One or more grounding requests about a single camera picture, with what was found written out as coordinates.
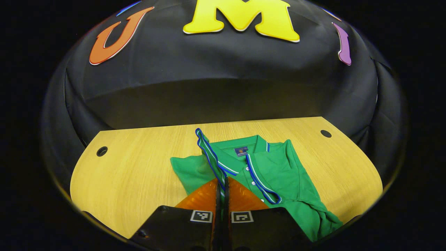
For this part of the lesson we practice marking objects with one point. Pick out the black backdrop cloth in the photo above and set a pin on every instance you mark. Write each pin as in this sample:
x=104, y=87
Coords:
x=223, y=62

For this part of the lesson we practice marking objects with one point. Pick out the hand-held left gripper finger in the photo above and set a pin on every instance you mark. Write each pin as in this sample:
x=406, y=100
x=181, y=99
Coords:
x=226, y=212
x=218, y=209

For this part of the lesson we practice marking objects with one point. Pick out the green T-shirt with blue trim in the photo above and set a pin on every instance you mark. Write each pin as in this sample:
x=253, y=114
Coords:
x=278, y=174

